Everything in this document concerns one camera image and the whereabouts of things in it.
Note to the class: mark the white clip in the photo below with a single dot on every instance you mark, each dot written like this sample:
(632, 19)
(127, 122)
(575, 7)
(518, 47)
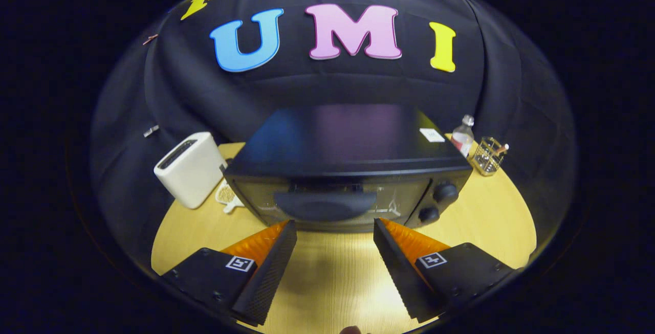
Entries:
(151, 131)

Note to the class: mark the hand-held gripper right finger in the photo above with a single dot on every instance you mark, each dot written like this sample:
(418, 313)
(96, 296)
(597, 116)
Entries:
(396, 267)

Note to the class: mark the clear plastic bottle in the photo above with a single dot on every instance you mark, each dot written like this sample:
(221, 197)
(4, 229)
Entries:
(463, 137)

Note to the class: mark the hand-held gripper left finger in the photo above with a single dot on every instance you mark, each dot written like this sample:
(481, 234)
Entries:
(268, 277)

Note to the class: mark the orange tipped stick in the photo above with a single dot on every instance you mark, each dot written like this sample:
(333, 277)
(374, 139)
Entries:
(502, 147)

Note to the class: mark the white toaster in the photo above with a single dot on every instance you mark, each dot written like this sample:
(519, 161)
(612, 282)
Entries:
(192, 173)

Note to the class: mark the red clip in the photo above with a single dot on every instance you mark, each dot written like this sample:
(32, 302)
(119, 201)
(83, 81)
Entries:
(150, 39)

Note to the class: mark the cream woven paddle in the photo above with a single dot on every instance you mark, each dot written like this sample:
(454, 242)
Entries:
(227, 197)

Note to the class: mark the black toaster oven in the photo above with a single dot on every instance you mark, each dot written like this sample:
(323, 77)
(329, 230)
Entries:
(348, 145)

